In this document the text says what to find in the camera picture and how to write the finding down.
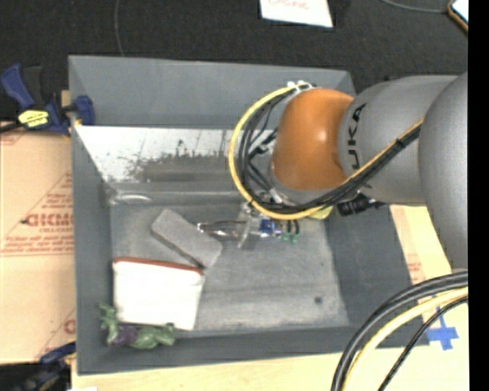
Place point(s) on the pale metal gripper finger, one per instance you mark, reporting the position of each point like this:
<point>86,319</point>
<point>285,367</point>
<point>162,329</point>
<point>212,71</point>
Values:
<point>220,223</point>
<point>224,234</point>

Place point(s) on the grey flat sponge block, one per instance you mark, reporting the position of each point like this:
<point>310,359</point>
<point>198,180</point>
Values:
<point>185,236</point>

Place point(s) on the grey metal bin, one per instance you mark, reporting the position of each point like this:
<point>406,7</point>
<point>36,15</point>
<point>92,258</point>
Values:
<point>269,291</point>

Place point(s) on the green and purple toy figure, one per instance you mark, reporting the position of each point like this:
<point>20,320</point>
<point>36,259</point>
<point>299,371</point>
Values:
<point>142,337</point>

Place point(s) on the brown cardboard board red print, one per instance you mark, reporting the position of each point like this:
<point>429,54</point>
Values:
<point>32,234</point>

